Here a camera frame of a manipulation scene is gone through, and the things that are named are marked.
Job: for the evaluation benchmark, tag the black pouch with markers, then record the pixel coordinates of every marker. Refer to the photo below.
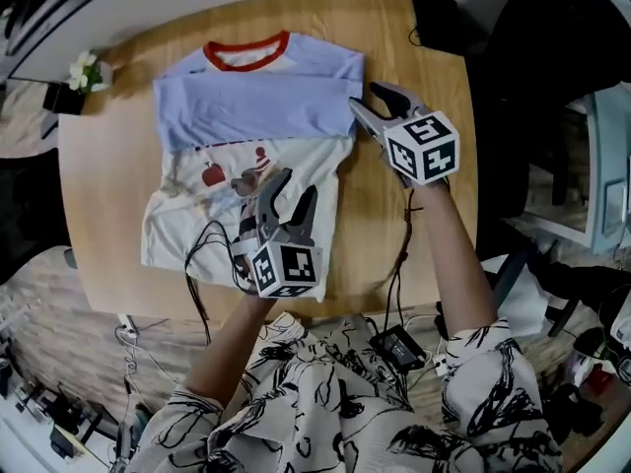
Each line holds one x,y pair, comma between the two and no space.
439,18

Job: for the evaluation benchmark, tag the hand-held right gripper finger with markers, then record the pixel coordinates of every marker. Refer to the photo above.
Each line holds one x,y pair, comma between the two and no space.
401,101
370,118

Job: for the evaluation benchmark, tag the white potted flowers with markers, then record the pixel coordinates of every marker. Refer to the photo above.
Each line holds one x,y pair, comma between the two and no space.
86,72

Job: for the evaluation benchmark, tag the white and blue raglan shirt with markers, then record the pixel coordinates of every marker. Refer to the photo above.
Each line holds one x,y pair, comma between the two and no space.
256,111

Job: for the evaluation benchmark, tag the black screen device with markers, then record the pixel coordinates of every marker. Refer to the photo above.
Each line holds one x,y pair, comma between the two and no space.
398,348

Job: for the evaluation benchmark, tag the light blue desk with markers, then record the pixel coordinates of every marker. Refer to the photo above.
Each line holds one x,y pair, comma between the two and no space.
606,131

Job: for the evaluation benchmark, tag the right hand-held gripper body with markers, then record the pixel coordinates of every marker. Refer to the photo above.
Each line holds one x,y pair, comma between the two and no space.
424,151

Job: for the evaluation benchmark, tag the person's left forearm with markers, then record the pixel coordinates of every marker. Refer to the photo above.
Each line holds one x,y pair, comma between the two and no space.
231,348

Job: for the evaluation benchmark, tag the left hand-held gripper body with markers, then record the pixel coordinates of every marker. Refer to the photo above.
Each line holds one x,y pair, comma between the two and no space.
288,269

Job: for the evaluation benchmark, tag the person's right forearm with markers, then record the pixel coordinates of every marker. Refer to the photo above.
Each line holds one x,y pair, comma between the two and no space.
453,264

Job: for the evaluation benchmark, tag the white paper sheet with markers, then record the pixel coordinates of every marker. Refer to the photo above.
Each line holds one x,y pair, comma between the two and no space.
530,308

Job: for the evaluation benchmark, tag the white power strip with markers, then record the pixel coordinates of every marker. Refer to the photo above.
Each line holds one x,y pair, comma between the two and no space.
127,325

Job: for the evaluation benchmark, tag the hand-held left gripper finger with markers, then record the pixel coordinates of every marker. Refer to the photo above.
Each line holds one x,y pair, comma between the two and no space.
305,220
266,205

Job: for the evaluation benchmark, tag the white charger plug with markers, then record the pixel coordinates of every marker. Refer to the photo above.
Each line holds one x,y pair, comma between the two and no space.
441,364

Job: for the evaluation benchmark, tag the black pen holder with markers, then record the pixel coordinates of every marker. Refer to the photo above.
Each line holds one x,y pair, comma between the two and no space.
64,99

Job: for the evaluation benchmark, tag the person's patterned white blouse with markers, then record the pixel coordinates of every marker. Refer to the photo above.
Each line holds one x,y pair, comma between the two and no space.
345,412

